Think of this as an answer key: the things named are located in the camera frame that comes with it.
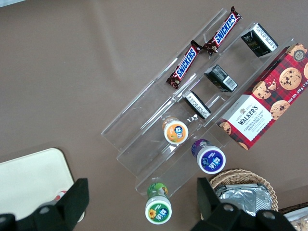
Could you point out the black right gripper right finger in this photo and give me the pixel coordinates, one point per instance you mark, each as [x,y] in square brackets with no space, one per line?
[209,204]

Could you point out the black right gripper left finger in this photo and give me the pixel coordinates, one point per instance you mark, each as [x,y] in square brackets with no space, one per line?
[72,204]

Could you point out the silver foil tray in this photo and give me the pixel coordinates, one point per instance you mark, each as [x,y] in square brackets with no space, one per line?
[243,197]

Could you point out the light wicker basket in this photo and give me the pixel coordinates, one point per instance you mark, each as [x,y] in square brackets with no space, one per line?
[240,174]

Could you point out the cream plastic tray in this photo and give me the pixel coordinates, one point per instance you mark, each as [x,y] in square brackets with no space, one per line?
[29,180]

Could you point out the purple yogurt bottle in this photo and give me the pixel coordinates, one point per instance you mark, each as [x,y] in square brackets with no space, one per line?
[210,160]

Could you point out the green yogurt bottle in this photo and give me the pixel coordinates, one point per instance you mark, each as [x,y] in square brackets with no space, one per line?
[158,211]

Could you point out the orange yogurt bottle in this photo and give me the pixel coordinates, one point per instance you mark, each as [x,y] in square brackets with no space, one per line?
[176,133]

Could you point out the clear acrylic tiered display stand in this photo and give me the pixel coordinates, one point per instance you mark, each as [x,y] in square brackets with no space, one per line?
[144,149]

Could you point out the white packaged biscuits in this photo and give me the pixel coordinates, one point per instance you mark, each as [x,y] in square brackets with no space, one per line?
[298,220]

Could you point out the red Walkers shortbread box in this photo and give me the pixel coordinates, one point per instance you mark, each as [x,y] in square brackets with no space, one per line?
[252,120]

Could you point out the small black snack box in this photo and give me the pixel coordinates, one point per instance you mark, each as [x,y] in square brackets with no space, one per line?
[260,41]
[196,104]
[221,78]

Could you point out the Snickers chocolate bar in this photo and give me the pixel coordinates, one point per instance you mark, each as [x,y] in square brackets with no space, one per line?
[225,29]
[185,65]

